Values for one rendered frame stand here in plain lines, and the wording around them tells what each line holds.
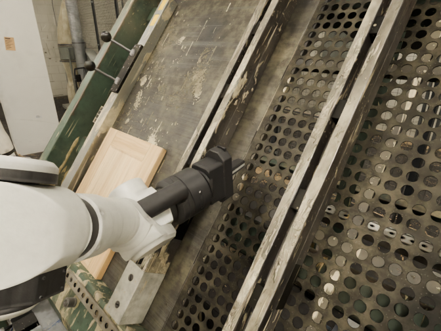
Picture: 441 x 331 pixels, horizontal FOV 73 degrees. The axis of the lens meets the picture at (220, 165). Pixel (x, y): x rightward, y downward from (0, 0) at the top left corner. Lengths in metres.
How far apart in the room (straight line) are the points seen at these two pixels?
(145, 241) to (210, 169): 0.20
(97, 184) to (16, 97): 3.75
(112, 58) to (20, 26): 3.35
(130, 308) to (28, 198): 0.51
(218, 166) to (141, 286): 0.33
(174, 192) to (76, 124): 0.94
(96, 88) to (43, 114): 3.45
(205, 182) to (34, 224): 0.33
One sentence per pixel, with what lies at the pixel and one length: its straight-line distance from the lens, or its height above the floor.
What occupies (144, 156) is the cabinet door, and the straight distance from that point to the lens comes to 0.93.
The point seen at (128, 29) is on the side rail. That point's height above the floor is 1.53.
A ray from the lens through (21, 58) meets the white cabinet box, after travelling 4.71.
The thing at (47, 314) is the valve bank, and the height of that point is 0.74.
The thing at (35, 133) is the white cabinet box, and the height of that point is 0.27.
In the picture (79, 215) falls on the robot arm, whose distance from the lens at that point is 0.31.
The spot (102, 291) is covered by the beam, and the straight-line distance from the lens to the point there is 0.90.
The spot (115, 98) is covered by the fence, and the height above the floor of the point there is 1.30.
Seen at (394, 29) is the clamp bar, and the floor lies 1.52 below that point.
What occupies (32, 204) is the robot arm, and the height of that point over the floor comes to 1.38.
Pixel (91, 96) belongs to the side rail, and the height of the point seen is 1.27.
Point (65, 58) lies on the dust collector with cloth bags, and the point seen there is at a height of 1.10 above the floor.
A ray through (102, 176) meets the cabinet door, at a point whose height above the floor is 1.08.
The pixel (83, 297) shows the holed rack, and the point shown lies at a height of 0.89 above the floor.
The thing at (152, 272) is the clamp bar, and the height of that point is 1.01.
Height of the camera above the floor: 1.51
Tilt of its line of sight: 24 degrees down
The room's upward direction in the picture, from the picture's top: straight up
